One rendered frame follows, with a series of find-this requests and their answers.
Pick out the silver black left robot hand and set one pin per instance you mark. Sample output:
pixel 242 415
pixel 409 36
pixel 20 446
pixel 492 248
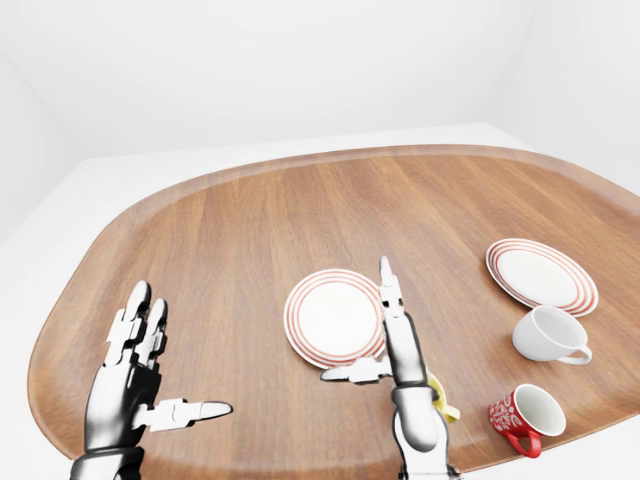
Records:
pixel 112 395

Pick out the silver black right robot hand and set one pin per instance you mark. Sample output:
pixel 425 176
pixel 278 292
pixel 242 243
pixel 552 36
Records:
pixel 404 350

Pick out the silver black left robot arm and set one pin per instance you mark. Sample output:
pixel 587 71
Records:
pixel 107 465

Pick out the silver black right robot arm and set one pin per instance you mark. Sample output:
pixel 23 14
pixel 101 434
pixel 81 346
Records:
pixel 420 430

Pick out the yellow mug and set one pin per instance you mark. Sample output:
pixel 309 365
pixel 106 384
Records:
pixel 442 402

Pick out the white plate with red rings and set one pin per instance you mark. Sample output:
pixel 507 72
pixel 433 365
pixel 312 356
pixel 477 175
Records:
pixel 334 318
pixel 541 276

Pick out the red patterned mug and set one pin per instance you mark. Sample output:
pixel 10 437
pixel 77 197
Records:
pixel 525 417

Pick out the white mug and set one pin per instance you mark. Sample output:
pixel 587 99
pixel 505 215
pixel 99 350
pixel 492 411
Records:
pixel 549 334

